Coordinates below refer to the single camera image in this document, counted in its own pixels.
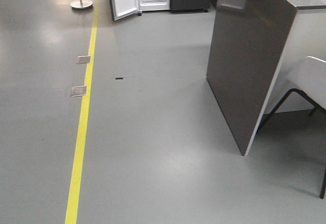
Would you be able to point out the white chair black legs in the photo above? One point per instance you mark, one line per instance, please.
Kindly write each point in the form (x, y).
(291, 145)

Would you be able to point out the grey stone kitchen counter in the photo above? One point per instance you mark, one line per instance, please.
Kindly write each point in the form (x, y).
(255, 43)

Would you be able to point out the metal stand with round base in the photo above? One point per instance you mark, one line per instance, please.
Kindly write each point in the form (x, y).
(81, 4)

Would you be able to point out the metal floor socket plate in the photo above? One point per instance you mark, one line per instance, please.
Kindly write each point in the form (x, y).
(83, 59)
(78, 91)

